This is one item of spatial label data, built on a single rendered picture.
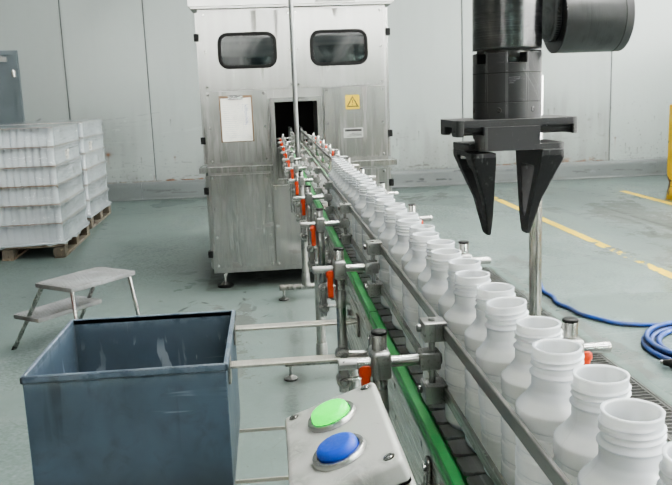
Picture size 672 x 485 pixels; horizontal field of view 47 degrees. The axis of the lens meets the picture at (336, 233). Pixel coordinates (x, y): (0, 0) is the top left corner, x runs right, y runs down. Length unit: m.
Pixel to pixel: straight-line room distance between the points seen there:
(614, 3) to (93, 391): 0.92
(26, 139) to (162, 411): 6.15
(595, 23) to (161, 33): 10.51
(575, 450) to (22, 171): 6.95
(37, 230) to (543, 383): 6.92
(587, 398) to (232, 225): 5.07
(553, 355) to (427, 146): 10.68
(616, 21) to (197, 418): 0.86
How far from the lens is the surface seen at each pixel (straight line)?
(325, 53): 5.48
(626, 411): 0.51
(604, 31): 0.68
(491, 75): 0.65
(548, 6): 0.69
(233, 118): 5.45
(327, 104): 5.47
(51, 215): 7.33
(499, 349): 0.69
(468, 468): 0.77
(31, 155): 7.30
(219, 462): 1.29
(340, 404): 0.60
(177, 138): 11.05
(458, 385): 0.82
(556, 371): 0.58
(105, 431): 1.28
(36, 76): 11.40
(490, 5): 0.66
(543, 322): 0.67
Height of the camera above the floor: 1.35
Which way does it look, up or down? 10 degrees down
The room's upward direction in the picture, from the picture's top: 2 degrees counter-clockwise
